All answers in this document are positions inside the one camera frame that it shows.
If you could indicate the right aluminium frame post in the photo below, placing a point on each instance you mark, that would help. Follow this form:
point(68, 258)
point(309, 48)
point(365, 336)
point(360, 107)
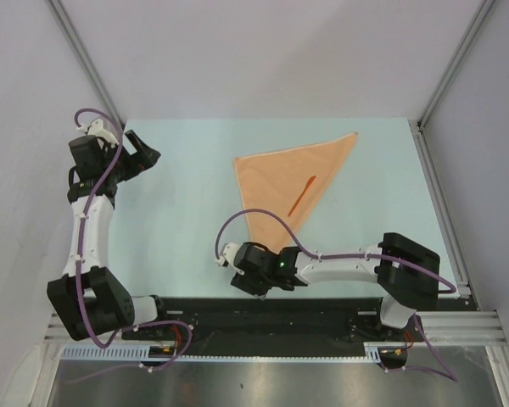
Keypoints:
point(457, 59)

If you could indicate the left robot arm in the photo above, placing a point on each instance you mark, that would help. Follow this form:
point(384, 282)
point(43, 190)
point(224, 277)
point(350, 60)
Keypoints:
point(88, 299)

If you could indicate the orange plastic knife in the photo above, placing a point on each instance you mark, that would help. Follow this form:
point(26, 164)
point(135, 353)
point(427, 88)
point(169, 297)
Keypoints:
point(308, 183)

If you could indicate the orange cloth napkin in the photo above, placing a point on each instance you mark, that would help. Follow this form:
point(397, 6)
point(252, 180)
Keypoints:
point(273, 180)

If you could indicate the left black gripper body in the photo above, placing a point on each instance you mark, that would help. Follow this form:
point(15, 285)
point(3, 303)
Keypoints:
point(129, 165)

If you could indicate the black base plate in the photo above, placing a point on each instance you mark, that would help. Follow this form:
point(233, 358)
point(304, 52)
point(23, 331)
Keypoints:
point(304, 328)

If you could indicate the right aluminium side rail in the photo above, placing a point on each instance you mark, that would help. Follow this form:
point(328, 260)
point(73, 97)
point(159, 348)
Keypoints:
point(452, 245)

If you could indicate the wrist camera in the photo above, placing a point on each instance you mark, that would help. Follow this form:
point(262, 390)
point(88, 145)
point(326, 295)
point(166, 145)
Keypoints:
point(97, 128)
point(227, 255)

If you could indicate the aluminium frame post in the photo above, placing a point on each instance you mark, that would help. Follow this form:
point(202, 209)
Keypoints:
point(66, 25)
point(457, 59)

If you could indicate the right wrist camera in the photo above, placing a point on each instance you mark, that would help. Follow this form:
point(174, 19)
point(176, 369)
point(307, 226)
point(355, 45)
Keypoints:
point(227, 255)

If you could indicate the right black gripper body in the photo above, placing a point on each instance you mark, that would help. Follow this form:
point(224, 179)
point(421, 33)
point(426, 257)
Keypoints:
point(258, 285)

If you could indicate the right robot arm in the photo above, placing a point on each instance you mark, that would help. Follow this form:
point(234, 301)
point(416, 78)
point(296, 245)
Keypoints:
point(405, 270)

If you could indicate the left aluminium frame post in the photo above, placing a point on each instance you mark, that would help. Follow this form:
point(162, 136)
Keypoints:
point(66, 25)

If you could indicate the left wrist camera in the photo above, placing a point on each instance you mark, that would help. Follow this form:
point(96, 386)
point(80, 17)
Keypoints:
point(97, 128)

